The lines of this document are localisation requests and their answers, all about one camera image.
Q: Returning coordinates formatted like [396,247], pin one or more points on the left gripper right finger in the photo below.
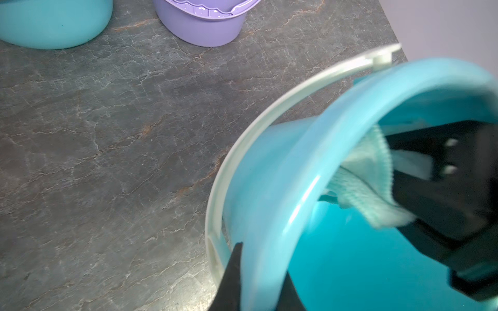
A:
[289,299]

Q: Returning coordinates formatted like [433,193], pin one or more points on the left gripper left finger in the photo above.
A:
[228,295]

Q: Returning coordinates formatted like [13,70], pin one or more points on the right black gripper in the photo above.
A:
[456,208]

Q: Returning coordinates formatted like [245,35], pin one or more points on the light green microfiber cloth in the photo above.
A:
[365,180]

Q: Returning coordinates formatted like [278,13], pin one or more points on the purple plastic bucket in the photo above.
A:
[204,23]

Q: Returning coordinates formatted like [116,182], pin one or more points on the teal plastic bucket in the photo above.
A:
[268,193]
[54,24]

